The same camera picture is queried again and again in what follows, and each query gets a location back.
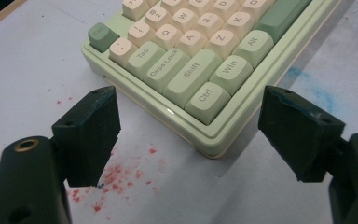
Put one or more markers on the white table cover sheet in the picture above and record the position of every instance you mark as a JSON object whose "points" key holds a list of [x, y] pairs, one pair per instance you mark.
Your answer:
{"points": [[28, 62]]}

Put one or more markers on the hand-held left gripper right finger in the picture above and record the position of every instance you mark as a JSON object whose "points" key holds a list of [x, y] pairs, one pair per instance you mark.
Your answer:
{"points": [[298, 133]]}

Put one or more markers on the green and cream mechanical keyboard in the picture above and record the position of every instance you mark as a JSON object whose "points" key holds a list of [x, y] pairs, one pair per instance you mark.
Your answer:
{"points": [[199, 71]]}

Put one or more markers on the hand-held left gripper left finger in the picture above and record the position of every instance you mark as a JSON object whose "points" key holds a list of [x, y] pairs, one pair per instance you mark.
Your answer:
{"points": [[84, 137]]}

